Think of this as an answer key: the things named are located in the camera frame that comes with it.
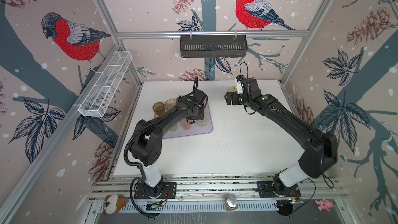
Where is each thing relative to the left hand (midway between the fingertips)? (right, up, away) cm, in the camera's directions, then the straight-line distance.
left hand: (198, 115), depth 89 cm
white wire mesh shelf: (-47, +9, -18) cm, 51 cm away
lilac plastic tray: (-2, -10, +5) cm, 11 cm away
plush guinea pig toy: (-38, -37, -21) cm, 57 cm away
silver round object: (+14, -33, -25) cm, 44 cm away
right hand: (+18, +11, -5) cm, 22 cm away
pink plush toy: (+57, -37, -21) cm, 71 cm away
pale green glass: (+3, -5, +3) cm, 6 cm away
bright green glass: (-15, -9, +5) cm, 19 cm away
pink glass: (-8, -6, +4) cm, 11 cm away
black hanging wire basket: (+10, +46, +15) cm, 49 cm away
